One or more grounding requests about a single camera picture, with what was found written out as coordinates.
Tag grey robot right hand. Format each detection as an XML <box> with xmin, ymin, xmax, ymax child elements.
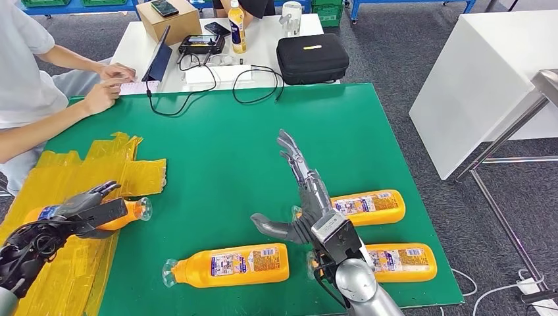
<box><xmin>250</xmin><ymin>128</ymin><xmax>336</xmax><ymax>245</ymax></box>

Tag person's left hand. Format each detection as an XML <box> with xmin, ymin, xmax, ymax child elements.
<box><xmin>99</xmin><ymin>62</ymin><xmax>137</xmax><ymax>83</ymax></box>

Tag person's right hand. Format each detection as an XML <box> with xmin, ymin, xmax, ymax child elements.
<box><xmin>82</xmin><ymin>78</ymin><xmax>122</xmax><ymax>115</ymax></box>

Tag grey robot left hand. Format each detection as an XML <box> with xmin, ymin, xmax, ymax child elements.
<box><xmin>52</xmin><ymin>180</ymin><xmax>123</xmax><ymax>240</ymax></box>

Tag orange detergent bottle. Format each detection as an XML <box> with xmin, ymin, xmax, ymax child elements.
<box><xmin>162</xmin><ymin>242</ymin><xmax>290</xmax><ymax>290</ymax></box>
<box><xmin>291</xmin><ymin>188</ymin><xmax>406</xmax><ymax>228</ymax></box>
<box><xmin>305</xmin><ymin>242</ymin><xmax>438</xmax><ymax>284</ymax></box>
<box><xmin>22</xmin><ymin>197</ymin><xmax>153</xmax><ymax>232</ymax></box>

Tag yellow drink bottle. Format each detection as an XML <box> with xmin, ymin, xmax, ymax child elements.
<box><xmin>228</xmin><ymin>0</ymin><xmax>247</xmax><ymax>55</ymax></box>

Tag pink keyboard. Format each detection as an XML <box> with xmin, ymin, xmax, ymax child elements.
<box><xmin>118</xmin><ymin>80</ymin><xmax>161</xmax><ymax>96</ymax></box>

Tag dark blue tablet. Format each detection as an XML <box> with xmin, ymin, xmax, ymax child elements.
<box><xmin>141</xmin><ymin>24</ymin><xmax>173</xmax><ymax>84</ymax></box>

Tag blue steel rack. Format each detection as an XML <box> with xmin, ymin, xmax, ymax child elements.
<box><xmin>348</xmin><ymin>0</ymin><xmax>477</xmax><ymax>25</ymax></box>
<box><xmin>13</xmin><ymin>0</ymin><xmax>141</xmax><ymax>20</ymax></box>

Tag brown cardboard box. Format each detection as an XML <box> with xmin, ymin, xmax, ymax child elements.
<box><xmin>136</xmin><ymin>0</ymin><xmax>203</xmax><ymax>46</ymax></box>

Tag black smartphone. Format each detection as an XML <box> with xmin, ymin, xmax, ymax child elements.
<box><xmin>203</xmin><ymin>20</ymin><xmax>232</xmax><ymax>38</ymax></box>
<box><xmin>150</xmin><ymin>0</ymin><xmax>180</xmax><ymax>18</ymax></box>

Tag green table mat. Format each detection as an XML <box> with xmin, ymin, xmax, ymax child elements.
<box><xmin>43</xmin><ymin>82</ymin><xmax>465</xmax><ymax>316</ymax></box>

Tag seated person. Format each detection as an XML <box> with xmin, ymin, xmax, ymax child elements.
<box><xmin>0</xmin><ymin>0</ymin><xmax>137</xmax><ymax>197</ymax></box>

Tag black controller with screen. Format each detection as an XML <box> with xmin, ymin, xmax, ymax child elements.
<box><xmin>178</xmin><ymin>34</ymin><xmax>226</xmax><ymax>55</ymax></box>

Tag flat white box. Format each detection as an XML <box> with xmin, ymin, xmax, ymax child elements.
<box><xmin>183</xmin><ymin>64</ymin><xmax>254</xmax><ymax>87</ymax></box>

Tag clear safety glasses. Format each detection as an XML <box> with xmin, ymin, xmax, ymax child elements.
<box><xmin>205</xmin><ymin>53</ymin><xmax>245</xmax><ymax>67</ymax></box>

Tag black carrying case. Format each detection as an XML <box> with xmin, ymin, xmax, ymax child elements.
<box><xmin>276</xmin><ymin>33</ymin><xmax>351</xmax><ymax>86</ymax></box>

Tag person in dark shirt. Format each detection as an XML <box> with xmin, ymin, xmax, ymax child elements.
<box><xmin>213</xmin><ymin>0</ymin><xmax>276</xmax><ymax>20</ymax></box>

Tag steel table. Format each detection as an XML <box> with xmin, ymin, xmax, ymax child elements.
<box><xmin>454</xmin><ymin>68</ymin><xmax>558</xmax><ymax>292</ymax></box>

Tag white table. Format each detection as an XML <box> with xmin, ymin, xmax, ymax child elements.
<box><xmin>409</xmin><ymin>9</ymin><xmax>558</xmax><ymax>180</ymax></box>

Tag white power strip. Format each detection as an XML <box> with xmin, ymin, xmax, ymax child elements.
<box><xmin>515</xmin><ymin>275</ymin><xmax>558</xmax><ymax>316</ymax></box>

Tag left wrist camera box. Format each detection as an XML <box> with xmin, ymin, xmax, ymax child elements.
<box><xmin>74</xmin><ymin>197</ymin><xmax>130</xmax><ymax>230</ymax></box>

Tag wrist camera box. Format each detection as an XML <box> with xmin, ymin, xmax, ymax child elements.
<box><xmin>74</xmin><ymin>197</ymin><xmax>130</xmax><ymax>230</ymax></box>
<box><xmin>310</xmin><ymin>210</ymin><xmax>363</xmax><ymax>263</ymax></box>

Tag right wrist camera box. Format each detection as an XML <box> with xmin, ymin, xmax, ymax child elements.
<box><xmin>310</xmin><ymin>210</ymin><xmax>363</xmax><ymax>263</ymax></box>

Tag black tablet cable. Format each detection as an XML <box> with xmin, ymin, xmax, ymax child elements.
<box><xmin>145</xmin><ymin>52</ymin><xmax>218</xmax><ymax>118</ymax></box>

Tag black looped cable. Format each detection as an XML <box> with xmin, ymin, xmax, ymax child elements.
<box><xmin>232</xmin><ymin>64</ymin><xmax>285</xmax><ymax>105</ymax></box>

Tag clear cup with handle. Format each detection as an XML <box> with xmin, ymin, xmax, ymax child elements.
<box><xmin>278</xmin><ymin>1</ymin><xmax>303</xmax><ymax>38</ymax></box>

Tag white cable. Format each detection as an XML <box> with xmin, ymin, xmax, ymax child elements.
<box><xmin>470</xmin><ymin>269</ymin><xmax>545</xmax><ymax>316</ymax></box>
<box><xmin>451</xmin><ymin>268</ymin><xmax>478</xmax><ymax>298</ymax></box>

